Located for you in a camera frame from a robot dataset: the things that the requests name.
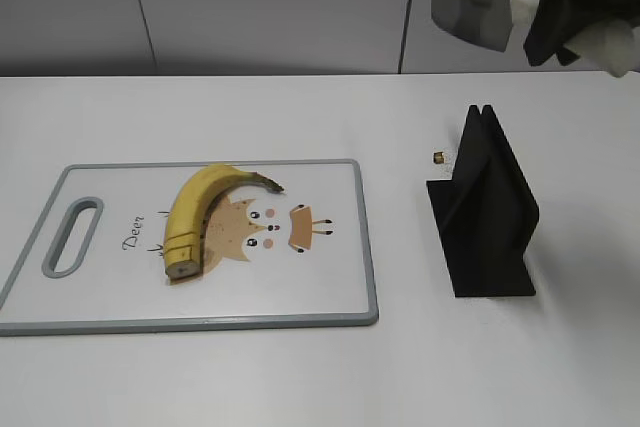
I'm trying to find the small brass nut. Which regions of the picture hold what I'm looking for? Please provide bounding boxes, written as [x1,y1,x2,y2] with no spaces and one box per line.
[433,151,445,165]

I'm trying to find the black knife stand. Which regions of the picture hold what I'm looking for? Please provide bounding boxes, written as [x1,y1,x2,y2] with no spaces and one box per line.
[426,104,539,298]

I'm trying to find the yellow banana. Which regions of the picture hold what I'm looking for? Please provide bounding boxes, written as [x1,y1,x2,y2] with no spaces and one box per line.
[162,163,284,281]

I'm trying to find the white-handled kitchen knife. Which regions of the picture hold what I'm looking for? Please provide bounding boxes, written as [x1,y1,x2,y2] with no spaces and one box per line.
[431,0,637,78]

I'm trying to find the white grey-rimmed cutting board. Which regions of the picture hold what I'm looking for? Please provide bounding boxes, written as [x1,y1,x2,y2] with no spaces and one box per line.
[1,159,378,336]

